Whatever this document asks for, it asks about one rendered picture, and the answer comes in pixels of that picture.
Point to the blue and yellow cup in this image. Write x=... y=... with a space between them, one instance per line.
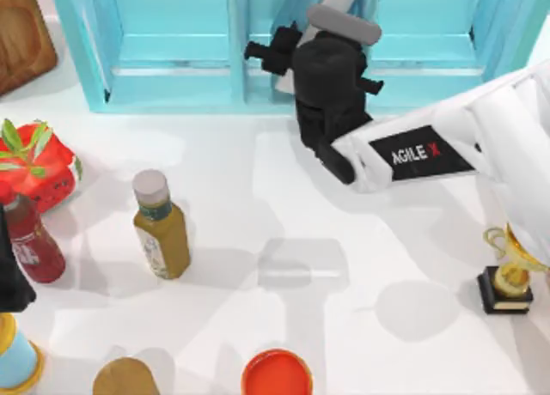
x=17 y=360

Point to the orange-red cup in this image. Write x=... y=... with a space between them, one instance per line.
x=277 y=375

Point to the wooden board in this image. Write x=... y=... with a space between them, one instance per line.
x=21 y=38

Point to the red plant pot with leaves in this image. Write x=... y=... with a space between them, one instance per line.
x=43 y=163

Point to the olive bottle with grey cap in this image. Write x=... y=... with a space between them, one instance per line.
x=163 y=236

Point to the gold trophy with black base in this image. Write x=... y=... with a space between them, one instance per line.
x=509 y=279

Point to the light blue rack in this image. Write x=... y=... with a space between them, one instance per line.
x=172 y=86

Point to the brown bread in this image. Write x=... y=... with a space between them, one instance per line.
x=124 y=378

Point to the red bottle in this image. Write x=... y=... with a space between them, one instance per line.
x=36 y=249

